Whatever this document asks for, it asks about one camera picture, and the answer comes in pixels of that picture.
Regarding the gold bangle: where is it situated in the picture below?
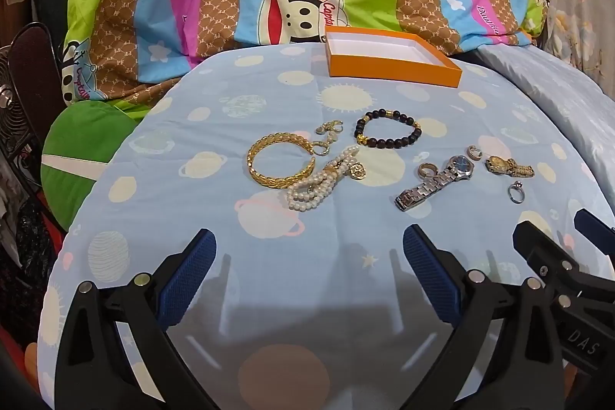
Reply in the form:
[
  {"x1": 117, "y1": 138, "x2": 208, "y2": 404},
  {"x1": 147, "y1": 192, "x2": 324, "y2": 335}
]
[{"x1": 246, "y1": 131, "x2": 315, "y2": 191}]

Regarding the dark cloth pile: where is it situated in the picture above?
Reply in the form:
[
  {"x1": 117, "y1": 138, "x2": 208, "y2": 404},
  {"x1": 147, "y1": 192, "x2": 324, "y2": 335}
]
[{"x1": 0, "y1": 179, "x2": 65, "y2": 346}]

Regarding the dark bead bracelet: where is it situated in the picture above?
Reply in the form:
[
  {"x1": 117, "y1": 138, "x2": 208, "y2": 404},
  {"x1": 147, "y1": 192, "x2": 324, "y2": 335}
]
[{"x1": 354, "y1": 107, "x2": 422, "y2": 149}]

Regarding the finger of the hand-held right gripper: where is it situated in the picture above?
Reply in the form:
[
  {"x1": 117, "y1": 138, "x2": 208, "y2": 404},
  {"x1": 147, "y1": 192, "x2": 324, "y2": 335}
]
[
  {"x1": 512, "y1": 220, "x2": 580, "y2": 296},
  {"x1": 575, "y1": 207, "x2": 615, "y2": 258}
]

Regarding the orange shallow box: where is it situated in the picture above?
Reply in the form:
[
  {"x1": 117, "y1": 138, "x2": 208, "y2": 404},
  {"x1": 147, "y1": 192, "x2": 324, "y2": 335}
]
[{"x1": 324, "y1": 25, "x2": 463, "y2": 89}]

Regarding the silver wristwatch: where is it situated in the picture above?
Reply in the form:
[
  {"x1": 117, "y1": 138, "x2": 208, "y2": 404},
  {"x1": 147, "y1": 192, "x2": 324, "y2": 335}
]
[{"x1": 395, "y1": 154, "x2": 476, "y2": 212}]

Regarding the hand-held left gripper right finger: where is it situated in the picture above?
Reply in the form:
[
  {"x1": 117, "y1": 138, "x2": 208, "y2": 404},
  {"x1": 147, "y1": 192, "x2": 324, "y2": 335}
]
[{"x1": 402, "y1": 224, "x2": 565, "y2": 410}]

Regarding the pale blue quilt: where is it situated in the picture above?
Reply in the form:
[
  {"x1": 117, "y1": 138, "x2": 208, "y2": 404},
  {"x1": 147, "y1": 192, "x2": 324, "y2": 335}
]
[{"x1": 461, "y1": 44, "x2": 615, "y2": 211}]

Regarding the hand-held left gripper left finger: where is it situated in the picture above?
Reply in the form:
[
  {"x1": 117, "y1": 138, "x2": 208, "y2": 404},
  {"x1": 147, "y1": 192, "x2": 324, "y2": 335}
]
[{"x1": 54, "y1": 228, "x2": 217, "y2": 410}]

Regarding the light blue planet sheet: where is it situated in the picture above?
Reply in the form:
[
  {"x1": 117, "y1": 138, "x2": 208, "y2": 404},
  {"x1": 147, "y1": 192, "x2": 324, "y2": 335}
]
[{"x1": 38, "y1": 42, "x2": 615, "y2": 410}]

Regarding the green cushion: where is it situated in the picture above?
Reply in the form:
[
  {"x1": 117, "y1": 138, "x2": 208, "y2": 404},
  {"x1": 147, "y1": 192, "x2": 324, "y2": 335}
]
[{"x1": 40, "y1": 101, "x2": 141, "y2": 234}]

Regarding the gold wristwatch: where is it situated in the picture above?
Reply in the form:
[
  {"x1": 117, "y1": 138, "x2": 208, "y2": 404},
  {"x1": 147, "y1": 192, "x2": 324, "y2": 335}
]
[{"x1": 484, "y1": 154, "x2": 535, "y2": 179}]

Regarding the black fan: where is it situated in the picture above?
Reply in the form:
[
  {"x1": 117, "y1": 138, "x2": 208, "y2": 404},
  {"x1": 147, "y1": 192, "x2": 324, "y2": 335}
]
[{"x1": 0, "y1": 22, "x2": 66, "y2": 192}]

